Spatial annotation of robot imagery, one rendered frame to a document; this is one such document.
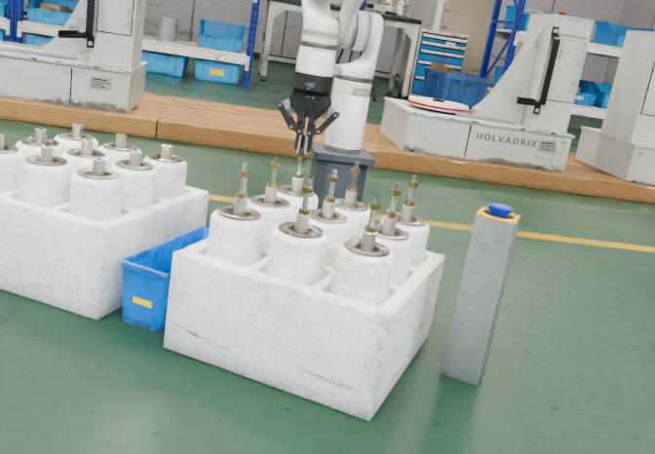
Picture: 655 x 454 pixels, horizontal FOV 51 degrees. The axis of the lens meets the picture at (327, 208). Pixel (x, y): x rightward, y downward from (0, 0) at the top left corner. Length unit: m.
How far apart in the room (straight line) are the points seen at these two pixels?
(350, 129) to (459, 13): 5.97
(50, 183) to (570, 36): 2.65
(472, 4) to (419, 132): 4.45
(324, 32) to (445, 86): 4.35
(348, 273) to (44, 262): 0.59
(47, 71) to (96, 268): 1.97
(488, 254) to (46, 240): 0.80
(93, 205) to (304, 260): 0.43
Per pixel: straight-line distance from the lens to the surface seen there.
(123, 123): 3.10
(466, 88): 5.73
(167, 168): 1.52
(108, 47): 3.21
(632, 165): 3.70
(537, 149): 3.45
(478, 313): 1.27
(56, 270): 1.38
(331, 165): 1.63
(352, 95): 1.63
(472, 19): 7.60
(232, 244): 1.17
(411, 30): 6.63
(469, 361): 1.31
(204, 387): 1.16
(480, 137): 3.33
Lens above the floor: 0.59
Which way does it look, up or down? 15 degrees down
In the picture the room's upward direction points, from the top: 9 degrees clockwise
